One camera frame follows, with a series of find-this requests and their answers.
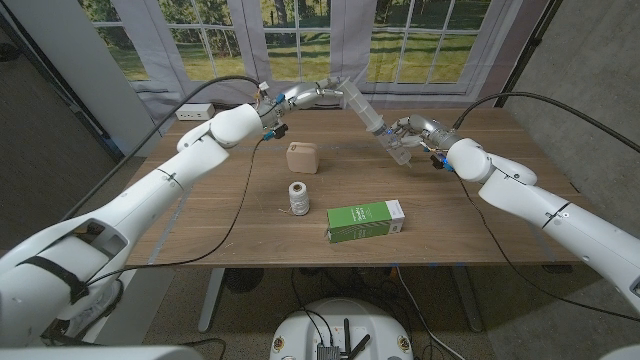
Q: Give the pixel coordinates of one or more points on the black round floor object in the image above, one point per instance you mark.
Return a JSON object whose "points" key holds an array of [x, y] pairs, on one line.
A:
{"points": [[243, 280]]}

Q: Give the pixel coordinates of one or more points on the white pillar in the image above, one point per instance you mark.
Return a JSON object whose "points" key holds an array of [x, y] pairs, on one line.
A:
{"points": [[75, 60]]}

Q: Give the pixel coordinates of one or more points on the white robot torso base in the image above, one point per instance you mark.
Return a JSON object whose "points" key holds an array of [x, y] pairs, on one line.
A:
{"points": [[345, 320]]}

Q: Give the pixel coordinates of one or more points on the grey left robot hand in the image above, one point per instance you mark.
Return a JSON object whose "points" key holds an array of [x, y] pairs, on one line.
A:
{"points": [[307, 95]]}

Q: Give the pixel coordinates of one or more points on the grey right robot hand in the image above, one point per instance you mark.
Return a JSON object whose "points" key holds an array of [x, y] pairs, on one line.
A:
{"points": [[425, 130]]}

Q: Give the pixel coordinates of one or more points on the green and white package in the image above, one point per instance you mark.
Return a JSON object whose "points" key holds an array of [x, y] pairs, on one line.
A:
{"points": [[360, 222]]}

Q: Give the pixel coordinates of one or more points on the white power strip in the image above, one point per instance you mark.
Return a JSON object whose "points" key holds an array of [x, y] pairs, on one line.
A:
{"points": [[194, 111]]}

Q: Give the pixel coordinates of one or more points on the blue left wrist connector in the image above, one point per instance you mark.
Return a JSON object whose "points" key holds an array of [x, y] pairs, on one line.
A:
{"points": [[270, 135]]}

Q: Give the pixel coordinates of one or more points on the blue wrist connector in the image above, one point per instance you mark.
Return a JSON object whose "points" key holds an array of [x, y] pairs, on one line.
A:
{"points": [[446, 165], [270, 135]]}

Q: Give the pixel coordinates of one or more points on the white left shoulder cover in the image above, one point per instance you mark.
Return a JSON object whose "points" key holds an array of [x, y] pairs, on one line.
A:
{"points": [[100, 353]]}

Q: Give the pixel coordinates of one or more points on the beige rounded box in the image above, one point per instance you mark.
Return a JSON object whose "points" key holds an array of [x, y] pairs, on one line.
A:
{"points": [[302, 157]]}

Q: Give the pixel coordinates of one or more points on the blue right wrist connector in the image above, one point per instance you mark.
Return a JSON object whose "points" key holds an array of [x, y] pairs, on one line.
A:
{"points": [[446, 165]]}

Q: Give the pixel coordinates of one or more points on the large clear plastic syringe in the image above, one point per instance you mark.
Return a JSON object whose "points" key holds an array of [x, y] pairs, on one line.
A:
{"points": [[367, 112]]}

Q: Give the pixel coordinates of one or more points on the black antenna module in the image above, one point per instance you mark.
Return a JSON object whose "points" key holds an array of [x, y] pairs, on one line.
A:
{"points": [[328, 352]]}

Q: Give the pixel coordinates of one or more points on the grey table leg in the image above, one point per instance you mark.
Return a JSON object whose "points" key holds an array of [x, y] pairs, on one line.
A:
{"points": [[210, 300], [470, 300]]}

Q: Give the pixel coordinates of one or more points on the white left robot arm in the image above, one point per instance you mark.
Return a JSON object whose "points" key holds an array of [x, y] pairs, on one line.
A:
{"points": [[150, 195]]}

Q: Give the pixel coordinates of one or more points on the black backdrop stand pole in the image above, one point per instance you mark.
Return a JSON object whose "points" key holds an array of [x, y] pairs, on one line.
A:
{"points": [[535, 40]]}

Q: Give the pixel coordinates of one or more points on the white right shoulder cover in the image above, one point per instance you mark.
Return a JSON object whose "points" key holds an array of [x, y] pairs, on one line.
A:
{"points": [[622, 354]]}

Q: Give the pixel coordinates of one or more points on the printed window backdrop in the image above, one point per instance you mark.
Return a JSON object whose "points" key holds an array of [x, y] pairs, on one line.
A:
{"points": [[345, 50]]}

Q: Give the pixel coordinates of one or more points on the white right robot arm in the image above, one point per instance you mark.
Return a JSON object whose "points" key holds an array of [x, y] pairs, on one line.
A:
{"points": [[525, 200]]}

